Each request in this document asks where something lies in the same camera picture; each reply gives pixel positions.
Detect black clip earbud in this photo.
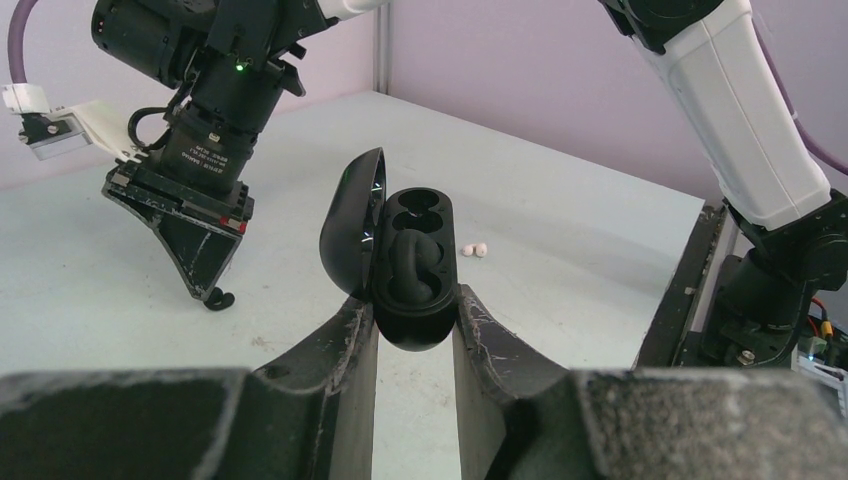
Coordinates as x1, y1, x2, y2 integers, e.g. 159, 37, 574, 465
203, 287, 236, 312
389, 229, 442, 305

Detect right aluminium frame post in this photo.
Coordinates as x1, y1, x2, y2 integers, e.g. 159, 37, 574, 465
373, 3, 393, 95

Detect black earbud charging case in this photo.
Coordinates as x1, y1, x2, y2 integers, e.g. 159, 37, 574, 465
319, 148, 458, 352

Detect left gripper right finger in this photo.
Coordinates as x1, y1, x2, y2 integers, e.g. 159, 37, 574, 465
452, 285, 847, 479

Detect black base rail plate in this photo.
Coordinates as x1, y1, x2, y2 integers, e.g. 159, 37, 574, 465
634, 205, 739, 367

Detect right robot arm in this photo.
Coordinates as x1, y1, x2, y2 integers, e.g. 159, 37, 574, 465
115, 1, 719, 369

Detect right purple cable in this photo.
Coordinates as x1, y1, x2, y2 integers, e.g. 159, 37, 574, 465
6, 0, 44, 86

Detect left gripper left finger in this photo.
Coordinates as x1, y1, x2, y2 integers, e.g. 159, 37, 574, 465
1, 299, 378, 479

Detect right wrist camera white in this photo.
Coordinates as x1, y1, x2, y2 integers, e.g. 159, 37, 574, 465
1, 83, 146, 161

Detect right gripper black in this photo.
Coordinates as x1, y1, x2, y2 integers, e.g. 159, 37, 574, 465
102, 105, 259, 302

